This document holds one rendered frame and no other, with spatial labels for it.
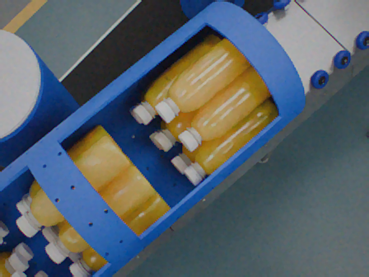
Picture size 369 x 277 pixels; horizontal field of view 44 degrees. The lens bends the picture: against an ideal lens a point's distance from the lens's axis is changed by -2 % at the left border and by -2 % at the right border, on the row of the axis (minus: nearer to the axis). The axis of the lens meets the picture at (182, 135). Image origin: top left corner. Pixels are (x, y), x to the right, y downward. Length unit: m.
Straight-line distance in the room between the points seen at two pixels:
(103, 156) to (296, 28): 0.62
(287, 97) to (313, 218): 1.22
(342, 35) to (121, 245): 0.74
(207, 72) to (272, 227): 1.25
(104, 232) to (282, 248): 1.30
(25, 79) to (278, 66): 0.56
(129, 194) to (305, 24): 0.64
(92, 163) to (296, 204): 1.34
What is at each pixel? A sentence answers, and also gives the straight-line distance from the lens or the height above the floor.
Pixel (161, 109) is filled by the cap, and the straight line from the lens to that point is 0.82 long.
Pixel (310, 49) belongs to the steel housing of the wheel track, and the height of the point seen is 0.93.
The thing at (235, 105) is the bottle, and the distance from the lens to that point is 0.85.
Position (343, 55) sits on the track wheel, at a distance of 1.13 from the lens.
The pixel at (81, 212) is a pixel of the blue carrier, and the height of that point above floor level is 1.23.
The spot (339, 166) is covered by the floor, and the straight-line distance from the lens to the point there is 2.08.
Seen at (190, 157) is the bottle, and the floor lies 1.03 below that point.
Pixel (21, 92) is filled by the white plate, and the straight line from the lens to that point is 1.07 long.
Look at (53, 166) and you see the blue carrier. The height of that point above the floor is 1.23.
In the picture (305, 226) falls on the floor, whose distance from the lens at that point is 2.01.
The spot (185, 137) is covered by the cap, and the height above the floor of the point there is 1.14.
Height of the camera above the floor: 1.97
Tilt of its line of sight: 75 degrees down
